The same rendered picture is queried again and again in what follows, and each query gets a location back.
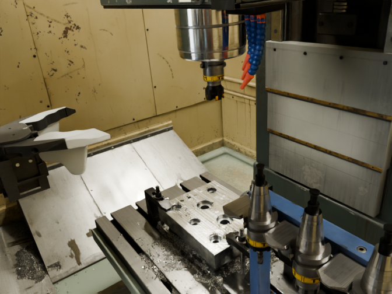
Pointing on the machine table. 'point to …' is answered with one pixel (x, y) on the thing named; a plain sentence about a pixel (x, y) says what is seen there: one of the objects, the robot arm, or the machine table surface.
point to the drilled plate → (228, 251)
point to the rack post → (260, 273)
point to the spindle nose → (209, 34)
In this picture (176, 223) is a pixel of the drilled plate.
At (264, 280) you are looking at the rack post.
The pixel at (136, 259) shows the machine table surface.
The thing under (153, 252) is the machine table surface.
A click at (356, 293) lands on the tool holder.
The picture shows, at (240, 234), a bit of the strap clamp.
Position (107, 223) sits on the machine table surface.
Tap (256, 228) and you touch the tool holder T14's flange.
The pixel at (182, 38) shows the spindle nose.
